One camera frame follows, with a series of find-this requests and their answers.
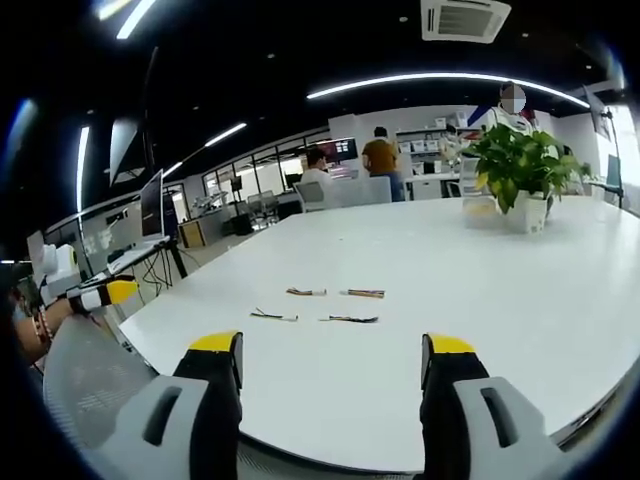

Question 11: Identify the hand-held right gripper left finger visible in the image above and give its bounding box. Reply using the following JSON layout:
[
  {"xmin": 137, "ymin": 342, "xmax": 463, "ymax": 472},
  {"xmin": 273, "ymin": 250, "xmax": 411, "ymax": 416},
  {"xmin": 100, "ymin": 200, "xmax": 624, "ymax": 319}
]
[{"xmin": 92, "ymin": 329, "xmax": 245, "ymax": 480}]

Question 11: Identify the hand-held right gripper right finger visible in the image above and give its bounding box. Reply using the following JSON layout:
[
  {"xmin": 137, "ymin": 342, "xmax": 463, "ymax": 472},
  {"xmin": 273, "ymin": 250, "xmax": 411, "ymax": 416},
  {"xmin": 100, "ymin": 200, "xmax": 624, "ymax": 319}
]
[{"xmin": 419, "ymin": 332, "xmax": 569, "ymax": 480}]

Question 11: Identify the white side desk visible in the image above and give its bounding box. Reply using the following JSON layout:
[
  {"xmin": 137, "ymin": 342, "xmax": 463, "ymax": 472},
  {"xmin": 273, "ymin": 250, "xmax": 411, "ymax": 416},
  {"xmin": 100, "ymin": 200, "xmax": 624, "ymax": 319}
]
[{"xmin": 106, "ymin": 235, "xmax": 175, "ymax": 282}]

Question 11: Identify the grey mesh office chair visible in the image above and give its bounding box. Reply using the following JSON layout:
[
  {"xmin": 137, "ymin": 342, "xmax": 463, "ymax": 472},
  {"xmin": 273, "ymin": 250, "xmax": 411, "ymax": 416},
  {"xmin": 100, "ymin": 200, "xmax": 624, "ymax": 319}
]
[{"xmin": 42, "ymin": 314, "xmax": 157, "ymax": 451}]

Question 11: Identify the tilted display screen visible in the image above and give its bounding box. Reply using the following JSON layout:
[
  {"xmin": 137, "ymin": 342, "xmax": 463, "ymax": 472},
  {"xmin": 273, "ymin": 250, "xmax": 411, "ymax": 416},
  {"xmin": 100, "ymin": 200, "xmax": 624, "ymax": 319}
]
[{"xmin": 139, "ymin": 168, "xmax": 167, "ymax": 242}]

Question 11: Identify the wooden cabinet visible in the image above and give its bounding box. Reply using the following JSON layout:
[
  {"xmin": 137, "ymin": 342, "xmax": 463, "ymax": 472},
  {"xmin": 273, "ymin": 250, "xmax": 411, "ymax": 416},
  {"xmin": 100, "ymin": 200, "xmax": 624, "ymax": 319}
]
[{"xmin": 177, "ymin": 219, "xmax": 207, "ymax": 250}]

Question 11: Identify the clear plastic box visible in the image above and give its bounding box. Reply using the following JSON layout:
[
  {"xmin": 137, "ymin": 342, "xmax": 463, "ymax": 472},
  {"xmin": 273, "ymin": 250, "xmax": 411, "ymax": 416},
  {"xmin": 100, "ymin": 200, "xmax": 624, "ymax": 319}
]
[{"xmin": 461, "ymin": 196, "xmax": 502, "ymax": 230}]

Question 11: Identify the white plant pot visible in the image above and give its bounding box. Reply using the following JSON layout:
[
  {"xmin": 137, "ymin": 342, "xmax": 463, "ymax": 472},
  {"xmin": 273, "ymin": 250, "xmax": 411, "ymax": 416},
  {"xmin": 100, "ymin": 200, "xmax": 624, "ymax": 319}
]
[{"xmin": 508, "ymin": 191, "xmax": 550, "ymax": 236}]

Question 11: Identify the computer monitor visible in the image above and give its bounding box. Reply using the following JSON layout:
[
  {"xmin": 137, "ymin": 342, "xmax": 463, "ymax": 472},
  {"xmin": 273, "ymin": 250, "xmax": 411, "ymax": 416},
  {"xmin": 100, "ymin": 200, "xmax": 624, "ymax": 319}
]
[{"xmin": 319, "ymin": 137, "xmax": 359, "ymax": 167}]

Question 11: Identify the white storage shelf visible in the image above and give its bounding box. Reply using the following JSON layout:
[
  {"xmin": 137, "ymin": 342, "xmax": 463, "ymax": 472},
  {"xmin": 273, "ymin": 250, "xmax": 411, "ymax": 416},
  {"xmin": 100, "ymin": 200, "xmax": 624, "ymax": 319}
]
[{"xmin": 396, "ymin": 112, "xmax": 482, "ymax": 177}]

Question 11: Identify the green potted plant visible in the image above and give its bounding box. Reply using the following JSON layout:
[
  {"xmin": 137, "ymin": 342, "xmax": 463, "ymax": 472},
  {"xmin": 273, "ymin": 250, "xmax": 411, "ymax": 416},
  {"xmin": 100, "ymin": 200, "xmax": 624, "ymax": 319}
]
[{"xmin": 458, "ymin": 122, "xmax": 594, "ymax": 216}]

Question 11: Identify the black tripod stand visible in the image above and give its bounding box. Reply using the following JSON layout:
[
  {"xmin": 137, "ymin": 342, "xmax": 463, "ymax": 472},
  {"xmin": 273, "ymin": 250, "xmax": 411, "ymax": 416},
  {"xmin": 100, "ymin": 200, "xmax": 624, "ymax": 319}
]
[{"xmin": 581, "ymin": 83, "xmax": 627, "ymax": 210}]

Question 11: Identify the curved ceiling light strip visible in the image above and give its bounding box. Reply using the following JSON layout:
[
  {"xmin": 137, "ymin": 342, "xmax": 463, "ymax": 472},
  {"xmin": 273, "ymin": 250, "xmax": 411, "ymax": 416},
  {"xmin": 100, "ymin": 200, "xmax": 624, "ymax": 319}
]
[{"xmin": 305, "ymin": 71, "xmax": 592, "ymax": 110}]

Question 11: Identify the ceiling air conditioner unit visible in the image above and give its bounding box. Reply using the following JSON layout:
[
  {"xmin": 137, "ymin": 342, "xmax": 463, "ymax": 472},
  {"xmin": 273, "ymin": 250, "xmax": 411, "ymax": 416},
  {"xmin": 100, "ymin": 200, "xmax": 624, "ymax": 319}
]
[{"xmin": 420, "ymin": 0, "xmax": 513, "ymax": 43}]

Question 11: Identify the beaded bracelet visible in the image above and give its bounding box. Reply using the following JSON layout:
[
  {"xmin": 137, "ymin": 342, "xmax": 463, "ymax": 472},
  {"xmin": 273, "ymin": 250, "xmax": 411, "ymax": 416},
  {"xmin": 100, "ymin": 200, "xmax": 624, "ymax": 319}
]
[{"xmin": 29, "ymin": 308, "xmax": 54, "ymax": 347}]

